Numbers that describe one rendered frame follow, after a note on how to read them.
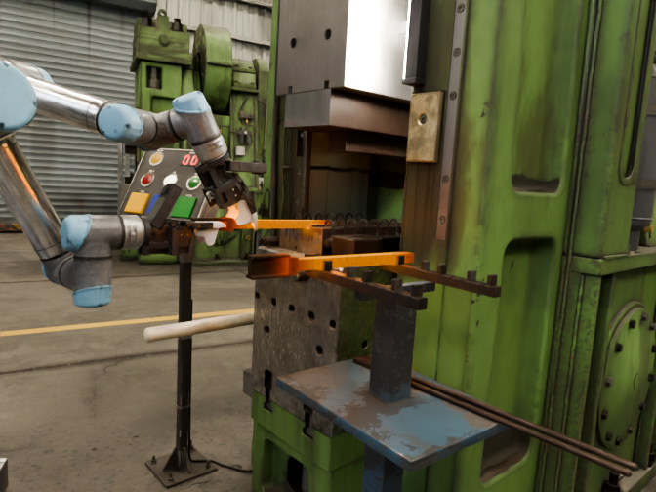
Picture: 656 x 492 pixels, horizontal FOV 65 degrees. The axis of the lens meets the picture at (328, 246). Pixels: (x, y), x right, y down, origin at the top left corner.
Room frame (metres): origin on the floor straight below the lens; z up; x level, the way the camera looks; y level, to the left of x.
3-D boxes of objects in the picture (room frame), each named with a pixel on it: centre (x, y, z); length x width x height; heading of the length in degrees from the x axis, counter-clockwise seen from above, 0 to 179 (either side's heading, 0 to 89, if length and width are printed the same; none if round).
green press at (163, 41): (6.62, 1.57, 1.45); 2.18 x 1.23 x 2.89; 122
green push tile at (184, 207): (1.67, 0.48, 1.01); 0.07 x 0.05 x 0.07; 67
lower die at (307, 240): (1.60, -0.07, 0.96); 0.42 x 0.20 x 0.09; 132
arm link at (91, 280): (1.07, 0.51, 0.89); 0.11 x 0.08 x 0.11; 50
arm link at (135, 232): (1.11, 0.43, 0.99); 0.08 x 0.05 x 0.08; 42
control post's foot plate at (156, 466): (1.83, 0.51, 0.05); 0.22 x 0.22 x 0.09; 42
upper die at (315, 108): (1.60, -0.07, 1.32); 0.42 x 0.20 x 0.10; 132
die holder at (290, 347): (1.57, -0.12, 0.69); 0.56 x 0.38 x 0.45; 132
